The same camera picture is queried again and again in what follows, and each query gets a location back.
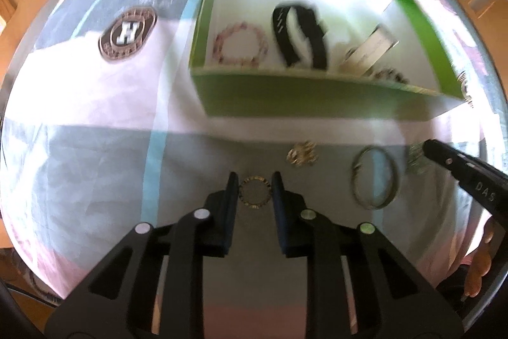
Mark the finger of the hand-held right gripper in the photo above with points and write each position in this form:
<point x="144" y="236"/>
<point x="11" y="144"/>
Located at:
<point x="440" y="156"/>

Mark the person's right hand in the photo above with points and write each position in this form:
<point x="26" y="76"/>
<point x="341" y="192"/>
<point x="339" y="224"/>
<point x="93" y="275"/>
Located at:
<point x="480" y="263"/>

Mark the pink grey plaid duvet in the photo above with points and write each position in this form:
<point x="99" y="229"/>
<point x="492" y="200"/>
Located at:
<point x="99" y="124"/>

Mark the silver bangle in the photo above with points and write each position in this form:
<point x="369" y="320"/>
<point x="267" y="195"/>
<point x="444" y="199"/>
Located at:
<point x="354" y="182"/>

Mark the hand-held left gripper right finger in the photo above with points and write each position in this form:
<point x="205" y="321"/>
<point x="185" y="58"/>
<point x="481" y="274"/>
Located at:
<point x="280" y="212"/>

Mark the green cardboard box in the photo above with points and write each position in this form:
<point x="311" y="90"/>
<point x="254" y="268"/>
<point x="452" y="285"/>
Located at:
<point x="297" y="96"/>

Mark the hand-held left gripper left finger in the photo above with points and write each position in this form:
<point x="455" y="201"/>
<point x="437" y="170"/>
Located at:
<point x="229" y="212"/>

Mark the black wrist band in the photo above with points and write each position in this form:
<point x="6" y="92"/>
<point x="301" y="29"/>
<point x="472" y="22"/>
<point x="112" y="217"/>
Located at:
<point x="283" y="41"/>

